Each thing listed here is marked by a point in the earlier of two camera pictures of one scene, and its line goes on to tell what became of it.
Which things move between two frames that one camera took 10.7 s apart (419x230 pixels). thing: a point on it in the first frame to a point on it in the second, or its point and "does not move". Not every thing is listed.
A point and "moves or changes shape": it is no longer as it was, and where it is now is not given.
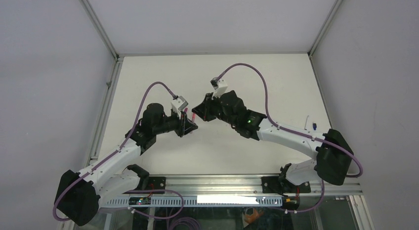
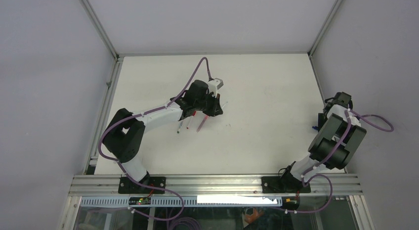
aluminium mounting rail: x=246 y=185 does not move
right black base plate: x=277 y=185 does not move
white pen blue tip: x=306 y=124 moves or changes shape
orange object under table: x=252 y=218 does not move
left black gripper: x=184 y=124 to x=216 y=108
